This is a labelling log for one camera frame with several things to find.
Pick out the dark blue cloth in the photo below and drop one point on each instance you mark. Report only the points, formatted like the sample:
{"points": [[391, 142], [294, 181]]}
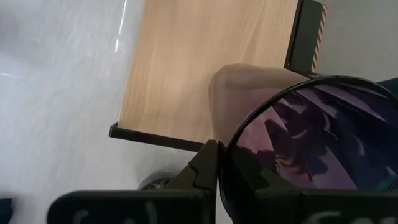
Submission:
{"points": [[4, 211]]}

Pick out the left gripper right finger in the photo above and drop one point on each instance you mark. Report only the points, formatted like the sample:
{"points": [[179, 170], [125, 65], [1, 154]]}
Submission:
{"points": [[326, 208]]}

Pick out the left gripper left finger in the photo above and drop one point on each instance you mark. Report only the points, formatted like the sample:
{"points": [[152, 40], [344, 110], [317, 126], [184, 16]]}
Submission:
{"points": [[155, 207]]}

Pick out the wooden shelf with black ends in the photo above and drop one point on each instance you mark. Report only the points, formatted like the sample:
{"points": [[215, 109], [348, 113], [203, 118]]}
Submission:
{"points": [[186, 62]]}

